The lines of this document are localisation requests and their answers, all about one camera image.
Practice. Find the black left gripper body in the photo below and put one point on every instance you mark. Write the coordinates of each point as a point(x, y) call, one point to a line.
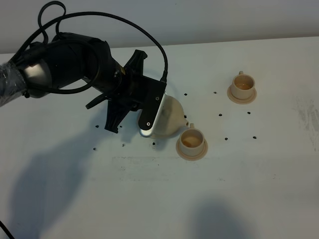
point(123, 85)

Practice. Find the near beige teacup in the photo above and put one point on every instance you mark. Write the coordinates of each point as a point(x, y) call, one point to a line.
point(192, 137)

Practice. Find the beige ceramic teapot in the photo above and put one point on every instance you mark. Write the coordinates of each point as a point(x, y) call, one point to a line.
point(170, 121)

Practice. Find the far beige cup saucer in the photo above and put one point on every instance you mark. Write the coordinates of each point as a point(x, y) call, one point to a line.
point(241, 101)

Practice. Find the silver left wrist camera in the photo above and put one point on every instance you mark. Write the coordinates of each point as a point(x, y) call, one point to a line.
point(152, 106)

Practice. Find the beige teacup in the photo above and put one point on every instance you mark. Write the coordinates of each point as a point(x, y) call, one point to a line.
point(243, 86)
point(192, 137)

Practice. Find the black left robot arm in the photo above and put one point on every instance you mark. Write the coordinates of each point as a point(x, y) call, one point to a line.
point(46, 68)

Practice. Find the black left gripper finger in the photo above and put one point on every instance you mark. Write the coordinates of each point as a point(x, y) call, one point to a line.
point(116, 112)
point(136, 63)

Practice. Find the near beige cup saucer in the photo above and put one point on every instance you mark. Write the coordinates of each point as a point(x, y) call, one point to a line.
point(191, 153)

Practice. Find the far beige teacup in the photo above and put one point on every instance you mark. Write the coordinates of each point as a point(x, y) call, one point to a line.
point(243, 86)

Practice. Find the beige cup saucer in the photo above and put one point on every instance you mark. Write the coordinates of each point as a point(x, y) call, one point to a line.
point(191, 153)
point(241, 101)

